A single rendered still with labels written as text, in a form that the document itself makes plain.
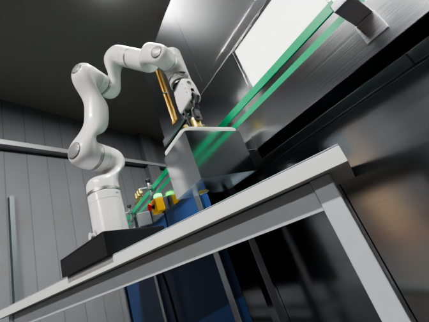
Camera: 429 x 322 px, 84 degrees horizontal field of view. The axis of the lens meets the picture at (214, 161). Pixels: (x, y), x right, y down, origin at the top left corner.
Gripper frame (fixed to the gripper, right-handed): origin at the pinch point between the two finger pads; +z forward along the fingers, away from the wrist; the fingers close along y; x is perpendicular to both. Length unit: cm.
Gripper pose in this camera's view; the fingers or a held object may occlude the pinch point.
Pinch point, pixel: (194, 119)
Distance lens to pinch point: 87.1
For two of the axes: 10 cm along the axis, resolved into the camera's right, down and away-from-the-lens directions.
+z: 3.4, 8.8, -3.4
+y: -4.9, 4.7, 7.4
